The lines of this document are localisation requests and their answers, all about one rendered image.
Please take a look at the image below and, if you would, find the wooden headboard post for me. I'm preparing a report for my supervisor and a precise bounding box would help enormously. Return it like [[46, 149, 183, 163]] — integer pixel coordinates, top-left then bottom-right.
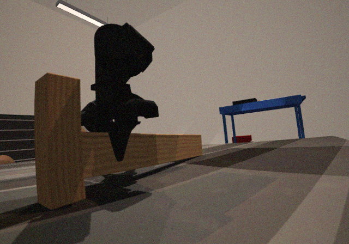
[[34, 72, 86, 210]]

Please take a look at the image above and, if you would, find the wooden side rail with steel hooks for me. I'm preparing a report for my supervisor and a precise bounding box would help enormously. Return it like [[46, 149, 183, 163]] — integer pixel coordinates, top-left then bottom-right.
[[82, 132, 202, 179]]

